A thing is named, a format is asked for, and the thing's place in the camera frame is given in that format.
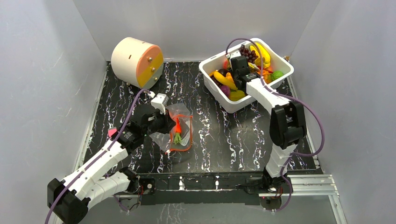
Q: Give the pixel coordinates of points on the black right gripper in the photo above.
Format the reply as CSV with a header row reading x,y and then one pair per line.
x,y
234,70

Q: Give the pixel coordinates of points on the orange netted toy fruit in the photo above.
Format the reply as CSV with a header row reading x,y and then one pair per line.
x,y
266,75

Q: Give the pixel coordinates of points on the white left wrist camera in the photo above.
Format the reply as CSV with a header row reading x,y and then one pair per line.
x,y
159,102

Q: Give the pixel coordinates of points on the clear zip bag orange zipper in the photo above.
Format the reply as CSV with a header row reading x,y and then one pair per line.
x,y
165,141

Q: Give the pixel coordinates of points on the pink tag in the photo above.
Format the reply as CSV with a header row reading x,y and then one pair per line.
x,y
112,131

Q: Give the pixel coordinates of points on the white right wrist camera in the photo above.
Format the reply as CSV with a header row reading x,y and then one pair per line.
x,y
234,54

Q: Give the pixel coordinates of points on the white plastic food bin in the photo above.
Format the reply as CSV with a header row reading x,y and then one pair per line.
x,y
216,62

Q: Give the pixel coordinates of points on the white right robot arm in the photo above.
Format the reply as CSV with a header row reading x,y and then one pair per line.
x,y
286,129

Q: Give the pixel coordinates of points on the yellow toy banana left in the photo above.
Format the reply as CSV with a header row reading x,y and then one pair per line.
x,y
223,80

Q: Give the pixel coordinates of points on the orange toy carrot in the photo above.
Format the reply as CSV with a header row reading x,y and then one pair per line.
x,y
178,130

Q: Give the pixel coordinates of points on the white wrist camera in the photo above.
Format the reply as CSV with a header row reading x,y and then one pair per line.
x,y
234,54
159,102

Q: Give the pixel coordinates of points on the green toy vegetable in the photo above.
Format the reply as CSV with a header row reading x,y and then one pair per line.
x,y
276,75

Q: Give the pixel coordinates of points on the dark purple toy grapes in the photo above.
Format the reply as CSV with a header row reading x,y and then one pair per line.
x,y
250,55

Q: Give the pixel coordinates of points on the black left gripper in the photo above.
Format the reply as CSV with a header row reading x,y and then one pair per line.
x,y
169,124

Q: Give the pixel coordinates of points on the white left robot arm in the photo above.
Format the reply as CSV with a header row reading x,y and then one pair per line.
x,y
71,198

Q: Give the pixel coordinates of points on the cream cylinder orange yellow face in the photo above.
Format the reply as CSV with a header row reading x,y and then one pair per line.
x,y
137,62

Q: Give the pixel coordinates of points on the yellow toy banana bunch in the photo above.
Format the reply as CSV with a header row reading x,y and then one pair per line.
x,y
263,57

